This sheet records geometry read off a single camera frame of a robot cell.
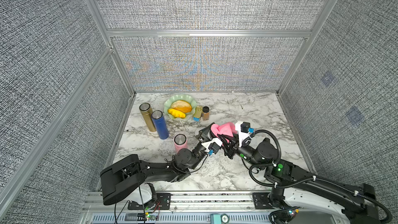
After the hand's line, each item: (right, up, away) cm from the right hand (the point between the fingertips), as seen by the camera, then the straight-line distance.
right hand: (219, 132), depth 62 cm
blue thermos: (-29, +5, +18) cm, 34 cm away
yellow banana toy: (-23, +6, +38) cm, 45 cm away
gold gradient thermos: (-37, +10, +21) cm, 44 cm away
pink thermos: (-17, -6, +9) cm, 20 cm away
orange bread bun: (-19, +11, +41) cm, 47 cm away
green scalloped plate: (-16, +16, +47) cm, 52 cm away
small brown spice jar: (-4, +5, +37) cm, 38 cm away
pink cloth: (+3, +2, -3) cm, 5 cm away
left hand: (+1, +2, +4) cm, 4 cm away
